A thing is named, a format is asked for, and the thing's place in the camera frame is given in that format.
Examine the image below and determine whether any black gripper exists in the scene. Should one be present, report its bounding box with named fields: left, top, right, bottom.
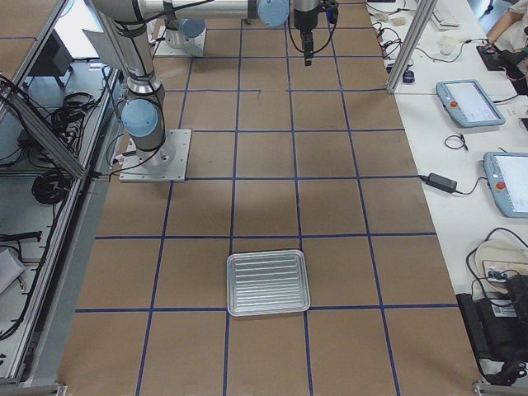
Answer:
left=299, top=30, right=314, bottom=67

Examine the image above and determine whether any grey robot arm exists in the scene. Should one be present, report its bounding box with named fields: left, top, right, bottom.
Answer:
left=93, top=1, right=323, bottom=157
left=164, top=18, right=206, bottom=49

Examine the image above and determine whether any silver ribbed metal tray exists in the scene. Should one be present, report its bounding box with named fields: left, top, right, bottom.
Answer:
left=227, top=249, right=311, bottom=317

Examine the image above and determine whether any far blue teach pendant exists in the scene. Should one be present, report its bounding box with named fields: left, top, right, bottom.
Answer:
left=436, top=79, right=506, bottom=128

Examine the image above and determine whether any blue teach pendant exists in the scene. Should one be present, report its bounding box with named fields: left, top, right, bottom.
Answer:
left=483, top=152, right=527, bottom=219
left=436, top=79, right=506, bottom=128

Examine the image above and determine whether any black power adapter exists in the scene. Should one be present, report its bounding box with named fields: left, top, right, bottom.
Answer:
left=418, top=172, right=457, bottom=194

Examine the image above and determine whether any near blue teach pendant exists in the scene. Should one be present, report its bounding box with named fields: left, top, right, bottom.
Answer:
left=483, top=152, right=527, bottom=219

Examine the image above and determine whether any wrist black camera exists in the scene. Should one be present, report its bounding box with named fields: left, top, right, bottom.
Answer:
left=320, top=0, right=339, bottom=25

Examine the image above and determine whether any aluminium frame post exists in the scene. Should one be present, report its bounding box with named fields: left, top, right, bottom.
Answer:
left=386, top=0, right=436, bottom=94

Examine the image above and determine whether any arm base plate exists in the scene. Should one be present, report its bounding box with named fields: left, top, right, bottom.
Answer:
left=153, top=26, right=206, bottom=58
left=119, top=130, right=191, bottom=182

